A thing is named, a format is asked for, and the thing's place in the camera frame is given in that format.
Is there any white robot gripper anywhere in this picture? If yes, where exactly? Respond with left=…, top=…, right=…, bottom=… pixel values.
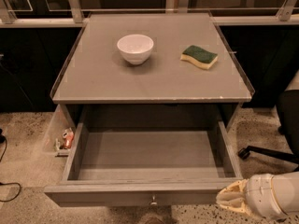
left=216, top=174, right=287, bottom=219

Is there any grey top drawer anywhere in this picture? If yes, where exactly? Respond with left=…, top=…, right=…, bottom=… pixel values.
left=45, top=122, right=243, bottom=207

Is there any metal drawer knob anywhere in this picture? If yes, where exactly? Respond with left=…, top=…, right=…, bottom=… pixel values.
left=149, top=196, right=158, bottom=206

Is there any black office chair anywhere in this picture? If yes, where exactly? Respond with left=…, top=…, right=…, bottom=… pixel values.
left=237, top=89, right=299, bottom=173

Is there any green and yellow sponge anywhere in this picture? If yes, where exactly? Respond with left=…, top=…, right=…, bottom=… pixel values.
left=180, top=45, right=218, bottom=70

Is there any grey cabinet table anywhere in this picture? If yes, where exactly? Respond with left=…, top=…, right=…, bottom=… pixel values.
left=50, top=12, right=256, bottom=133

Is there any white ceramic bowl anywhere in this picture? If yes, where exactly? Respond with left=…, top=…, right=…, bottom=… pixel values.
left=117, top=35, right=154, bottom=65

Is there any clear plastic side bin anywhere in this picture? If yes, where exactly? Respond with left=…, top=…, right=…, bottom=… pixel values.
left=42, top=105, right=76, bottom=157

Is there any metal window frame rail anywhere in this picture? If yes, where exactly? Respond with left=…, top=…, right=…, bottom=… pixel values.
left=0, top=0, right=299, bottom=28

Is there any black floor cable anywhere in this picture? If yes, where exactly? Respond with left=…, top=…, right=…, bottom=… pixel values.
left=0, top=128, right=22, bottom=203

